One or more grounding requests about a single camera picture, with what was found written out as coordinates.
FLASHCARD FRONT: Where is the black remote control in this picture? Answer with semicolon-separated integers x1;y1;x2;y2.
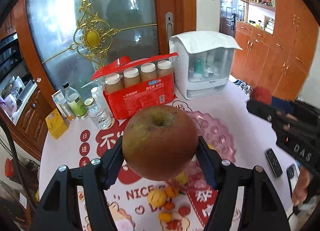
265;148;283;178

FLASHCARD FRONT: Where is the pink glass fruit bowl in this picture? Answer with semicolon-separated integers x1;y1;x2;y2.
187;111;236;163

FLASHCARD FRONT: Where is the clear drinking glass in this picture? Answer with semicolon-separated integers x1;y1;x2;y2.
90;108;112;130

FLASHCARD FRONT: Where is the large red apple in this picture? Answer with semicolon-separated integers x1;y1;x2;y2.
122;106;199;181

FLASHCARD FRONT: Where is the person's right hand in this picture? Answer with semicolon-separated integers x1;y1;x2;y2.
292;167;310;206

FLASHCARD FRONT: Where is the white countertop cup cabinet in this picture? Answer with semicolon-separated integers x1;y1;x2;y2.
169;31;242;100

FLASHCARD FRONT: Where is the spotted yellow banana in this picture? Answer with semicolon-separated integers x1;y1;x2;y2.
175;171;188;186

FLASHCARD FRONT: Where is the white plastic bottle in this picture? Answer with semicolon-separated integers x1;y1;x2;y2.
91;86;106;109

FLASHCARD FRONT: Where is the small yellow kumquat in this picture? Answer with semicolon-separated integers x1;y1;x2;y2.
158;212;172;223

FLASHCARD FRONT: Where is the white carton box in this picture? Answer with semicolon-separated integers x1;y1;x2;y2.
52;89;67;118

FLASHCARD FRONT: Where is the glass bottle green label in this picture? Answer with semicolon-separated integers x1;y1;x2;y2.
63;82;88;118

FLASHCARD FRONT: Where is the yellow box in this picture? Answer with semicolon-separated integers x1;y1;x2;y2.
46;109;68;139

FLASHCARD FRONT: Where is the black smartphone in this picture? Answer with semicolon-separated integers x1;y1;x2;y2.
286;164;298;196

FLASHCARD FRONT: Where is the orange tangerine with leaf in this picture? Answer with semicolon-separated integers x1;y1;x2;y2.
165;186;179;198

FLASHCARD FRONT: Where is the yellow striped round fruit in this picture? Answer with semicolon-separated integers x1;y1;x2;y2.
147;189;167;207

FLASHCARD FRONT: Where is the small metal can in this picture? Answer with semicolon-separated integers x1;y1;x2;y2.
59;99;76;120

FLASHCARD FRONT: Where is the red paper cup package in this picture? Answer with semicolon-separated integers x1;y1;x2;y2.
92;52;178;119

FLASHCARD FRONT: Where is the small red tomato fruit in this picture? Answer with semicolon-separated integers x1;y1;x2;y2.
163;201;175;210

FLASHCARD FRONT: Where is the small glass jar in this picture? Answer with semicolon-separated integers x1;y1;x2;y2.
84;97;99;118

